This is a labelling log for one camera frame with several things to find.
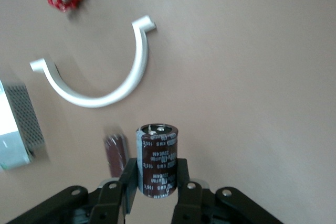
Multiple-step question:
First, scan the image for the brown cylindrical capacitor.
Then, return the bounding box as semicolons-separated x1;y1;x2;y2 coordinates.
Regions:
135;123;180;199

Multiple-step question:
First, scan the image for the white curved bracket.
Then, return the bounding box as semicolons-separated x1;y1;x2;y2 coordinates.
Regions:
29;15;158;109

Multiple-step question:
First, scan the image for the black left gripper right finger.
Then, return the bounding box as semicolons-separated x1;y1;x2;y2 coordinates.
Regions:
172;158;286;224

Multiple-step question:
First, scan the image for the grey perforated metal box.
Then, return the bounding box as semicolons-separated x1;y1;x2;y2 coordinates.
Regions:
0;78;47;174

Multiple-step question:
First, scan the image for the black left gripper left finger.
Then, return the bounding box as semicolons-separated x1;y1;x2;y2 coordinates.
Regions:
5;158;139;224

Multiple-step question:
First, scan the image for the black capacitor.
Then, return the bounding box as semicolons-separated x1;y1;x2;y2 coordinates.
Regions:
103;126;130;178

